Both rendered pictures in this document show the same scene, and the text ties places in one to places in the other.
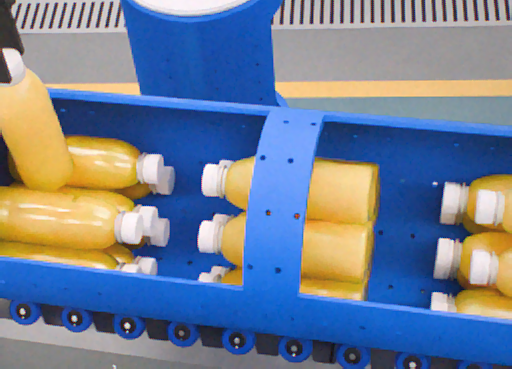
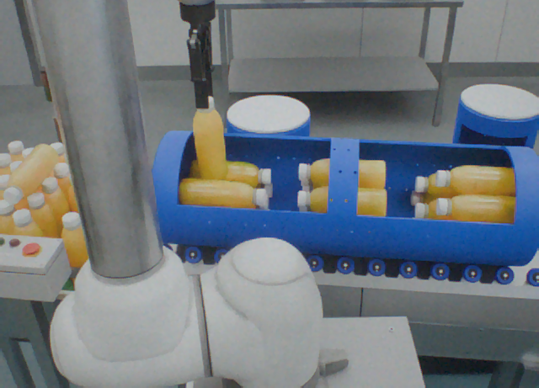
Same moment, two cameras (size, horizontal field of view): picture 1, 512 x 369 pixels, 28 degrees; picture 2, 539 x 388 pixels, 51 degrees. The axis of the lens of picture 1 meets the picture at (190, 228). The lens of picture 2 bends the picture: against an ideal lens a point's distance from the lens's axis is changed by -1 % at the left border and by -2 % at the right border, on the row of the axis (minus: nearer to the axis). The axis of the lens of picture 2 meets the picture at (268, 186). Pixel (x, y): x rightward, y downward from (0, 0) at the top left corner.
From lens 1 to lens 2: 0.50 m
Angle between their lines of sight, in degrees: 22
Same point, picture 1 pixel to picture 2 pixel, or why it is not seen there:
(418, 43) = not seen: hidden behind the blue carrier
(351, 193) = (376, 170)
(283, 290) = (349, 212)
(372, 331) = (394, 236)
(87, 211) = (238, 185)
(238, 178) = (318, 166)
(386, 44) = not seen: hidden behind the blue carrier
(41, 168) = (214, 164)
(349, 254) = (378, 199)
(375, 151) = not seen: hidden behind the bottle
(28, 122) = (213, 133)
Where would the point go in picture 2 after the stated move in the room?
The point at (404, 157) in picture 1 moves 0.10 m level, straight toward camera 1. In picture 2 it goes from (391, 174) to (395, 195)
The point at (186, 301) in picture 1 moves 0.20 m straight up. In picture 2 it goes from (295, 225) to (296, 146)
